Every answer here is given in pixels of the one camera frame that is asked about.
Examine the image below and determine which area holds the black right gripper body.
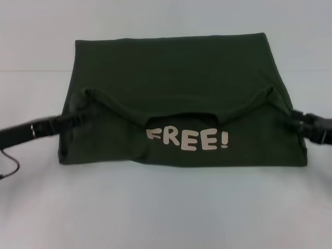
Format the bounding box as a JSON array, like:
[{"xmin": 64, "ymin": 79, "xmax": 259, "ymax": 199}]
[{"xmin": 305, "ymin": 113, "xmax": 332, "ymax": 145}]

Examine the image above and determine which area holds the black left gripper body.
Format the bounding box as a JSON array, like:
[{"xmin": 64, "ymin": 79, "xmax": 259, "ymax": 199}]
[{"xmin": 0, "ymin": 116, "xmax": 60, "ymax": 150}]

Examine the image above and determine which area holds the dark green t-shirt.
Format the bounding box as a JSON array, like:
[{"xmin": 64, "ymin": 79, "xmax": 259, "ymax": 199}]
[{"xmin": 57, "ymin": 32, "xmax": 308, "ymax": 168}]

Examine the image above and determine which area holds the dark left wrist cable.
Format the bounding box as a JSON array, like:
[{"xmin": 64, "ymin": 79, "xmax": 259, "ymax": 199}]
[{"xmin": 0, "ymin": 149, "xmax": 21, "ymax": 180}]

